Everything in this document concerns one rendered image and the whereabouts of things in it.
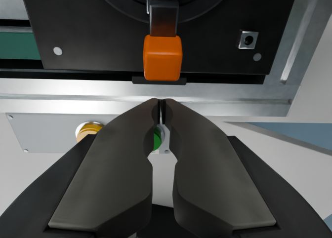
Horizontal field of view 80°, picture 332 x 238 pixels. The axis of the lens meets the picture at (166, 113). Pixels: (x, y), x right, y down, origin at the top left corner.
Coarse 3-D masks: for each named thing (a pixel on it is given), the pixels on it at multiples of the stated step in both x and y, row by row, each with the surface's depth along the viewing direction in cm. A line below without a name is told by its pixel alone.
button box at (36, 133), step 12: (12, 120) 25; (24, 120) 25; (36, 120) 25; (48, 120) 25; (60, 120) 25; (72, 120) 25; (84, 120) 25; (96, 120) 25; (108, 120) 26; (24, 132) 26; (36, 132) 26; (48, 132) 26; (60, 132) 26; (72, 132) 26; (168, 132) 27; (24, 144) 27; (36, 144) 27; (48, 144) 27; (60, 144) 27; (72, 144) 27; (168, 144) 28
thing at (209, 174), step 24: (168, 120) 11; (192, 120) 10; (192, 144) 8; (216, 144) 8; (192, 168) 7; (216, 168) 7; (240, 168) 7; (192, 192) 6; (216, 192) 6; (240, 192) 6; (192, 216) 6; (216, 216) 6; (240, 216) 6; (264, 216) 6
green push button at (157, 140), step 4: (156, 128) 26; (156, 132) 26; (160, 132) 26; (156, 136) 26; (160, 136) 26; (156, 140) 26; (160, 140) 26; (156, 144) 26; (160, 144) 27; (156, 148) 27
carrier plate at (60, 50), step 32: (32, 0) 17; (64, 0) 17; (96, 0) 17; (224, 0) 18; (256, 0) 18; (288, 0) 18; (64, 32) 19; (96, 32) 19; (128, 32) 19; (192, 32) 19; (224, 32) 19; (64, 64) 20; (96, 64) 20; (128, 64) 21; (192, 64) 21; (224, 64) 21; (256, 64) 21
